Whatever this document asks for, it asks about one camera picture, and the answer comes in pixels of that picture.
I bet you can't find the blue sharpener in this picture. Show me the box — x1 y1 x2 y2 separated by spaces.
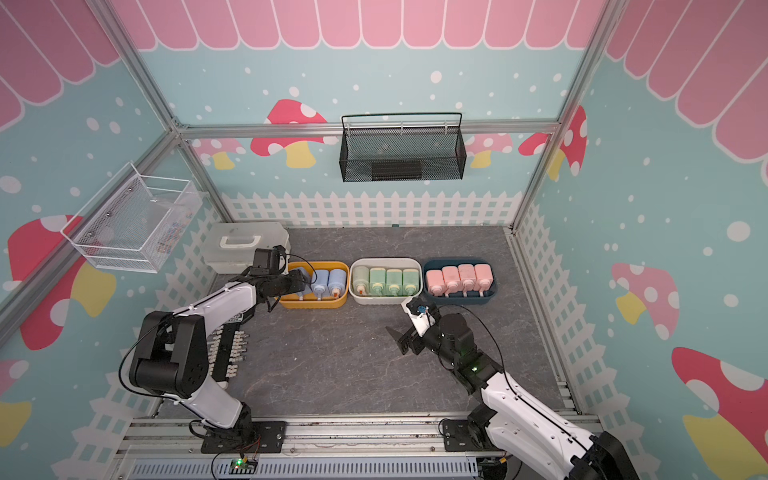
328 268 347 298
311 270 330 301
298 285 312 301

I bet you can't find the green sharpener bottom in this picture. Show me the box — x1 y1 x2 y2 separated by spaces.
386 268 403 297

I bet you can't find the teal storage box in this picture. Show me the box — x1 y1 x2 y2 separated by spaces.
423 257 498 305

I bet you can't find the white storage box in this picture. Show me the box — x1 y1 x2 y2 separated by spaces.
349 257 423 305

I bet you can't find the pink sharpener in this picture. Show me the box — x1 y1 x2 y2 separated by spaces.
425 269 446 297
474 263 494 297
442 266 463 297
458 263 477 297

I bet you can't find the yellow storage box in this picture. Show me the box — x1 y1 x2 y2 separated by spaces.
279 260 351 309

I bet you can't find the pink sharpener bottom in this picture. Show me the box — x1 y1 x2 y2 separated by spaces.
442 266 463 297

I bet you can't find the pale green sharpener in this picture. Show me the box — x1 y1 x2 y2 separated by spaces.
352 265 370 296

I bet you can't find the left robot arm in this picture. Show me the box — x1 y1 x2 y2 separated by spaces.
126 245 308 450

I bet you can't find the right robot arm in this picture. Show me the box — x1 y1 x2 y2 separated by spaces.
387 311 639 479

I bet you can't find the translucent lidded case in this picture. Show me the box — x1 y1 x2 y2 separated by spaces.
201 221 291 274

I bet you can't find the black tool rack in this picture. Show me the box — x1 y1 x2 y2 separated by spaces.
207 313 249 389

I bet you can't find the green circuit board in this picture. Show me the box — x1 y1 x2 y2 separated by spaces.
228 458 258 475

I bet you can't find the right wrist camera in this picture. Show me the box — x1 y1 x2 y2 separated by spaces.
401 297 439 337

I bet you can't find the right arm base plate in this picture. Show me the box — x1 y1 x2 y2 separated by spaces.
438 418 497 452

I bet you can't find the aluminium rail frame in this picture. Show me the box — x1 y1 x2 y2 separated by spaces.
101 411 625 480

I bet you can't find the white wire mesh basket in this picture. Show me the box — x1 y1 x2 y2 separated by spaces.
60 163 203 274

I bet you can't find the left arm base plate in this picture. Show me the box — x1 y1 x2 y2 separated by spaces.
201 420 287 454

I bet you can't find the black wire mesh basket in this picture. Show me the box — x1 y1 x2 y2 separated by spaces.
339 112 467 182

